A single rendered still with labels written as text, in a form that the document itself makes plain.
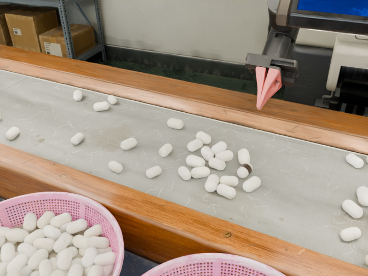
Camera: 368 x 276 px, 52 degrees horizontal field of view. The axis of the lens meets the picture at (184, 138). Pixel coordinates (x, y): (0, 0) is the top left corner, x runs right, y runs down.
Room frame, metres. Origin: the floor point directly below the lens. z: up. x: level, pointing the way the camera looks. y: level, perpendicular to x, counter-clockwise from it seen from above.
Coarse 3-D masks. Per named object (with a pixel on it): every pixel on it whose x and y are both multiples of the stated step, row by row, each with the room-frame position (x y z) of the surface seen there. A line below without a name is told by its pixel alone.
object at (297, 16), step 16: (288, 0) 0.44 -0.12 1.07; (304, 0) 0.43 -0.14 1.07; (320, 0) 0.42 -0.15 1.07; (336, 0) 0.42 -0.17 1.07; (352, 0) 0.41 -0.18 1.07; (288, 16) 0.43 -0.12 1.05; (304, 16) 0.42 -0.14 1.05; (320, 16) 0.41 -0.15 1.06; (336, 16) 0.40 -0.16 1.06; (352, 16) 0.40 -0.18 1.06; (352, 32) 0.40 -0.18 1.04
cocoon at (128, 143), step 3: (129, 138) 0.64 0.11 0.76; (132, 138) 0.64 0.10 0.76; (123, 141) 0.62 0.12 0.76; (126, 141) 0.62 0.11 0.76; (129, 141) 0.63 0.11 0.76; (132, 141) 0.63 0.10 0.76; (135, 141) 0.63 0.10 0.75; (120, 144) 0.62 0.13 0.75; (123, 144) 0.62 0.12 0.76; (126, 144) 0.62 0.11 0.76; (129, 144) 0.62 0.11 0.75; (132, 144) 0.62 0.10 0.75; (135, 144) 0.63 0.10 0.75; (123, 147) 0.62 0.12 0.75; (126, 147) 0.62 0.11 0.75; (129, 147) 0.62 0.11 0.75; (132, 147) 0.63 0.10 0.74
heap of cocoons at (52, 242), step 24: (48, 216) 0.44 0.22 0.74; (0, 240) 0.39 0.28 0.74; (24, 240) 0.39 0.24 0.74; (48, 240) 0.38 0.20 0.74; (72, 240) 0.39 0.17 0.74; (96, 240) 0.38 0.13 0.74; (0, 264) 0.34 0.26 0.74; (24, 264) 0.35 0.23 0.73; (48, 264) 0.34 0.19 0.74; (72, 264) 0.35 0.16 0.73; (96, 264) 0.35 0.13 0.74
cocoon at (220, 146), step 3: (222, 141) 0.62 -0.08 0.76; (216, 144) 0.61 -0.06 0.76; (219, 144) 0.61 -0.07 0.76; (222, 144) 0.61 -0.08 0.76; (225, 144) 0.61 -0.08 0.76; (213, 147) 0.60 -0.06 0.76; (216, 147) 0.60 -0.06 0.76; (219, 147) 0.60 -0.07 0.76; (222, 147) 0.60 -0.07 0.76; (225, 147) 0.61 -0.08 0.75; (213, 150) 0.59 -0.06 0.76; (216, 150) 0.59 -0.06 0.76; (219, 150) 0.59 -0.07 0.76; (222, 150) 0.60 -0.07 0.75; (216, 153) 0.59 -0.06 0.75
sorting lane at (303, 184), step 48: (0, 96) 0.88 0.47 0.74; (48, 96) 0.87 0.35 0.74; (96, 96) 0.87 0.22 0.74; (48, 144) 0.65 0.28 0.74; (96, 144) 0.65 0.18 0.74; (144, 144) 0.64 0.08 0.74; (240, 144) 0.64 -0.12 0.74; (288, 144) 0.63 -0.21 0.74; (192, 192) 0.49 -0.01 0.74; (240, 192) 0.49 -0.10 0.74; (288, 192) 0.49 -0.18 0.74; (336, 192) 0.48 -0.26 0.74; (288, 240) 0.38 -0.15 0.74; (336, 240) 0.38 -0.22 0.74
